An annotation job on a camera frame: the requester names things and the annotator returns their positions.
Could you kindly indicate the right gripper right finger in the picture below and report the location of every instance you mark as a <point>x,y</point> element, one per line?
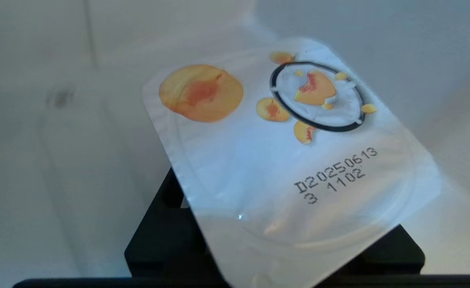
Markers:
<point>391,256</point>

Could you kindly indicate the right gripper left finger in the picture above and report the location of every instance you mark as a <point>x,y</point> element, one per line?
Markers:
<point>167,240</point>

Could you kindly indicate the peach yogurt cup foil lid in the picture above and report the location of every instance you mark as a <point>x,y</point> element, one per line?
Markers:
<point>259,172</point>

